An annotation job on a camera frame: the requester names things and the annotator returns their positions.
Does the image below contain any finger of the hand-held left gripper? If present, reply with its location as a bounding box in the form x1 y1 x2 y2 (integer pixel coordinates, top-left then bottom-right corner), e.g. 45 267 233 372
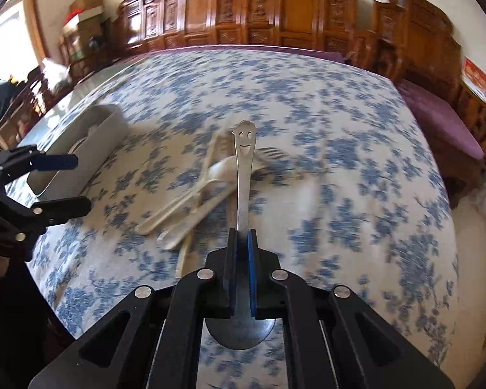
0 145 78 171
0 195 92 228

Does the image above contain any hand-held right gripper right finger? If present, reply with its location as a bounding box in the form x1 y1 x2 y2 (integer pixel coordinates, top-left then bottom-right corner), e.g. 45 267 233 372
247 228 456 389

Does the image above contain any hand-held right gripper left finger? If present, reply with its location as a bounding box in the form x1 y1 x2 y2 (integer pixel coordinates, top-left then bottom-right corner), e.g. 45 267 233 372
28 228 239 389

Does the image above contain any rectangular metal tin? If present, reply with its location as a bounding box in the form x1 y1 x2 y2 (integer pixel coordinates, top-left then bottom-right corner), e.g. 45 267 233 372
26 104 130 199

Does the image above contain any cream plastic fork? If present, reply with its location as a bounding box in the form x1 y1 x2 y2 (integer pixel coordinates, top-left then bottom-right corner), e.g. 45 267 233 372
158 130 244 250

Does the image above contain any smiley face metal spoon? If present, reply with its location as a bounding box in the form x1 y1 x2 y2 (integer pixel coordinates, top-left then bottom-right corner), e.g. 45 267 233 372
204 121 277 351

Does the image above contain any cream plastic spoon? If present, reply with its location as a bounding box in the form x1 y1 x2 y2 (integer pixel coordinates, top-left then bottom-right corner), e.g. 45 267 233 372
135 156 237 236

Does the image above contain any metal fork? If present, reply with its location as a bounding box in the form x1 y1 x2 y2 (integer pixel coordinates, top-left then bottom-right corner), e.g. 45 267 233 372
253 147 286 171

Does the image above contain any wooden dining chair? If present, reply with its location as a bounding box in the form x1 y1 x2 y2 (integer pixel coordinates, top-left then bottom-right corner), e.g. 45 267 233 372
0 69 49 150

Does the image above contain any white plastic bag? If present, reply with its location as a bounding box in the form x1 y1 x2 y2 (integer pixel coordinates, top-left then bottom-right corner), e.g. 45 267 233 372
40 59 71 86

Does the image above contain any large cardboard box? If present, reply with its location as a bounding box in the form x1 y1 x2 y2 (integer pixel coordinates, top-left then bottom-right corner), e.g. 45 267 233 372
63 20 106 61

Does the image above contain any blue floral tablecloth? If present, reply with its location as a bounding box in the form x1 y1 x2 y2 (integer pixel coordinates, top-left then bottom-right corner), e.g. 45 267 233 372
4 51 458 389

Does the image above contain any brown cardboard box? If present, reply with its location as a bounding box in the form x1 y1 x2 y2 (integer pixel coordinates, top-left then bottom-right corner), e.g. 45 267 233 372
68 0 104 13

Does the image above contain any long purple sofa cushion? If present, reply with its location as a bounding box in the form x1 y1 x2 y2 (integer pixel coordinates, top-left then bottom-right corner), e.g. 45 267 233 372
146 44 349 64

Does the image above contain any long carved wooden sofa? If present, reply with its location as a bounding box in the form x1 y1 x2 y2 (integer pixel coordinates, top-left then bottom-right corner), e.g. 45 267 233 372
109 0 373 65

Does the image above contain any purple armchair cushion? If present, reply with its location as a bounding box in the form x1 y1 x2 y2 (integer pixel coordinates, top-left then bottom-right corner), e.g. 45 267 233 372
397 79 484 160

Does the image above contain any grey fluffy thing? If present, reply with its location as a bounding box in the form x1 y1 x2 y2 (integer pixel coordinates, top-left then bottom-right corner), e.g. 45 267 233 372
449 170 486 211

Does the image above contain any carved wooden armchair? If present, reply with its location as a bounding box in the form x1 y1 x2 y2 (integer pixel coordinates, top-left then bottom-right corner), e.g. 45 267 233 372
348 0 486 171

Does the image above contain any red box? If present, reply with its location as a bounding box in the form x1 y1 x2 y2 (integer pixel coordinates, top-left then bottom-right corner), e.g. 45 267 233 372
462 57 486 90

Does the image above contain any wooden door frame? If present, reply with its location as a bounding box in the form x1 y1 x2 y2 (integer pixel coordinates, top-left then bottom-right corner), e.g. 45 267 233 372
24 0 51 61

